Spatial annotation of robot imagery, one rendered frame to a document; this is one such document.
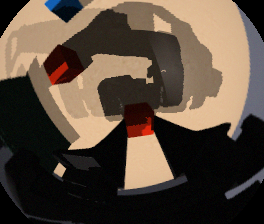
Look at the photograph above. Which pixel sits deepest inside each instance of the blue cube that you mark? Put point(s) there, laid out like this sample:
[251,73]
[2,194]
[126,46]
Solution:
[65,9]

